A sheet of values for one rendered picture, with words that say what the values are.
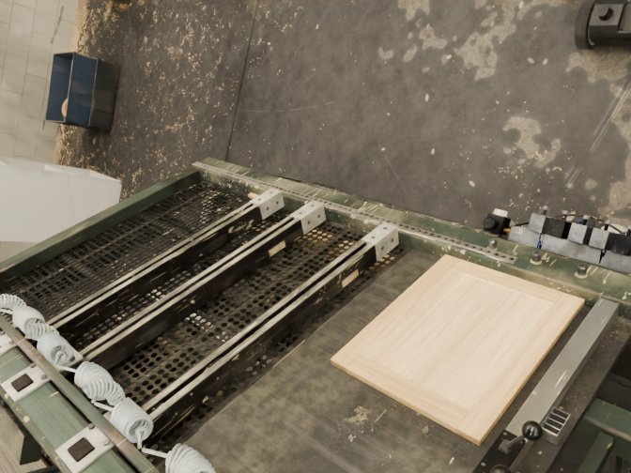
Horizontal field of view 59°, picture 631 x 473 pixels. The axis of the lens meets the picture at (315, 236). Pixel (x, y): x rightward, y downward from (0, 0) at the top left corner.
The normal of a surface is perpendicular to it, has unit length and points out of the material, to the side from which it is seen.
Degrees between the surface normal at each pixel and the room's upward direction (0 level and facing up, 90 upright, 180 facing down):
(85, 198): 90
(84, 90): 90
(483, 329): 57
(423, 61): 0
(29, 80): 90
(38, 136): 90
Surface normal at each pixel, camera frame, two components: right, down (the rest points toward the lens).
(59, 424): -0.16, -0.84
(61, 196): 0.72, 0.25
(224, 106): -0.65, -0.05
